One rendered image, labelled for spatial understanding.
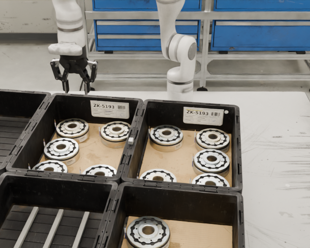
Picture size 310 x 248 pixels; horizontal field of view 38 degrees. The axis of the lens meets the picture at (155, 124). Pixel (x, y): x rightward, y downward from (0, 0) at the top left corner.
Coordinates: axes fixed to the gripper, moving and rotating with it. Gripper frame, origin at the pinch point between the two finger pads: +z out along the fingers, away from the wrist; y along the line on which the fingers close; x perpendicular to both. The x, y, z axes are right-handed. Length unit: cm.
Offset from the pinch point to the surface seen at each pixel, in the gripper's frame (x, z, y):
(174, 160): 8.6, 17.2, -30.6
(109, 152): 7.4, 17.3, -10.8
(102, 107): -7.4, 10.6, -5.3
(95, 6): -170, 36, 39
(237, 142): 9.1, 8.5, -48.1
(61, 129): 1.9, 14.1, 5.6
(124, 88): -175, 100, 23
